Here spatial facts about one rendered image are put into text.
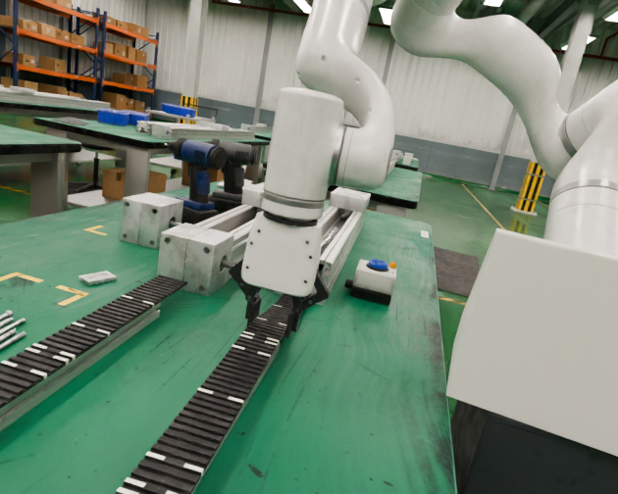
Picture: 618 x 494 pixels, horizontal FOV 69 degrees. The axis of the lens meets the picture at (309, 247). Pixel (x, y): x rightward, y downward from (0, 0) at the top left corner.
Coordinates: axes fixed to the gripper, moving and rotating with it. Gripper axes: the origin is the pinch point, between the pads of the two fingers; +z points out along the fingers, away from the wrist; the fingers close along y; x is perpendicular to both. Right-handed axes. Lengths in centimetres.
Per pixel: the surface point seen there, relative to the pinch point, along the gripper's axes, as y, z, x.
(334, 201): -4, -6, 76
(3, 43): -1014, -69, 967
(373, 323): 14.5, 4.0, 16.3
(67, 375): -16.9, 3.0, -20.5
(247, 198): -23, -6, 51
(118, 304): -20.4, 0.8, -6.6
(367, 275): 11.5, -1.1, 26.7
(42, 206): -160, 39, 137
